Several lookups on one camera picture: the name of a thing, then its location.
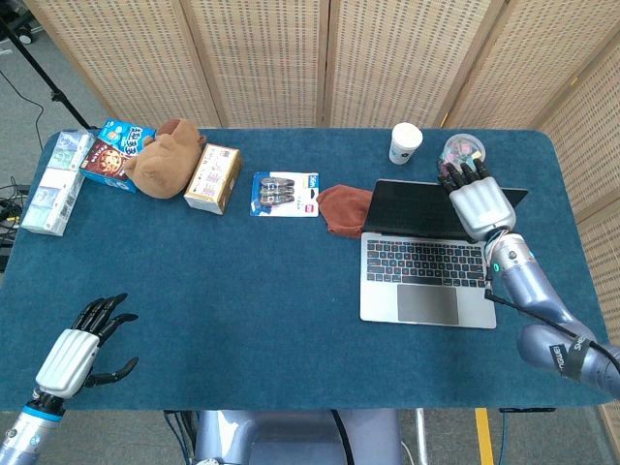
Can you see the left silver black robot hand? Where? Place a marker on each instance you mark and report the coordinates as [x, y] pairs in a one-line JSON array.
[[65, 361]]

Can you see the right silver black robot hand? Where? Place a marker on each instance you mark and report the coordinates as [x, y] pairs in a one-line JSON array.
[[484, 208]]

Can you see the grey laptop computer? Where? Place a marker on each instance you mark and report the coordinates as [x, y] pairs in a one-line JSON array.
[[421, 261]]

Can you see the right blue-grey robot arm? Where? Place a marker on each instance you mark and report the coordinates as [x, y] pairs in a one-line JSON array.
[[533, 295]]

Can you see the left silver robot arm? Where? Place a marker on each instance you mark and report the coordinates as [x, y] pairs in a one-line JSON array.
[[24, 436]]

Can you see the clear jar of coloured clips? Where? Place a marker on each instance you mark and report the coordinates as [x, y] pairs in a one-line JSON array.
[[460, 147]]

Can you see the white paper cup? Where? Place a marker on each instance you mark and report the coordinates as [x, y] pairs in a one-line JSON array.
[[404, 143]]

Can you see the orange cloth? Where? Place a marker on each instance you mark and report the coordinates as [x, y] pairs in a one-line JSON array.
[[346, 208]]

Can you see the white-blue tissue pack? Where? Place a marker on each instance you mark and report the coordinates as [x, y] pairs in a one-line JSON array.
[[70, 150], [51, 203]]

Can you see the blue table mat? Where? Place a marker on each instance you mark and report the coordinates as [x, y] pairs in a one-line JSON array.
[[242, 290]]

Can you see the blue cookie box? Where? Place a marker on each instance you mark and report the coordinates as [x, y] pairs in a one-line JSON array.
[[106, 162]]

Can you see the brown plush toy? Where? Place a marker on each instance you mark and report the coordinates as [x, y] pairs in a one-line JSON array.
[[162, 164]]

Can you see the white and gold tissue box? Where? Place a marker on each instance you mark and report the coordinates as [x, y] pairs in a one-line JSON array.
[[213, 179]]

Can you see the white metal table leg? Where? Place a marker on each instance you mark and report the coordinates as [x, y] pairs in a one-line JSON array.
[[421, 436]]

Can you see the blue-grey robot torso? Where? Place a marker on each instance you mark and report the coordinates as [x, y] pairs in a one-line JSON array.
[[290, 441]]

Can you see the wicker folding screen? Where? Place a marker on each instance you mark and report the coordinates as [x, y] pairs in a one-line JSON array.
[[266, 58]]

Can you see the black tripod stand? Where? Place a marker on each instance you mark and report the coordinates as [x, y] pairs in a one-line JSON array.
[[48, 84]]

